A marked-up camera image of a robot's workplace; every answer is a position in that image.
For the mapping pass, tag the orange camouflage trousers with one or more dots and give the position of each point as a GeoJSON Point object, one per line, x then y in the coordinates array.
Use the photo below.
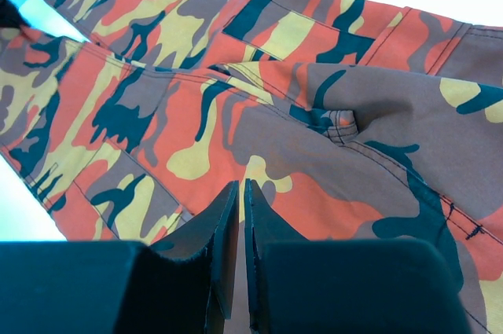
{"type": "Point", "coordinates": [356, 118]}

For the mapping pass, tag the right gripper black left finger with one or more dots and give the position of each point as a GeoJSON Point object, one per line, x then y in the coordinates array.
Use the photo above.
{"type": "Point", "coordinates": [181, 284]}

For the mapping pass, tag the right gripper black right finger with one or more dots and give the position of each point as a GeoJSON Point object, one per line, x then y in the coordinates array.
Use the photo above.
{"type": "Point", "coordinates": [342, 286]}

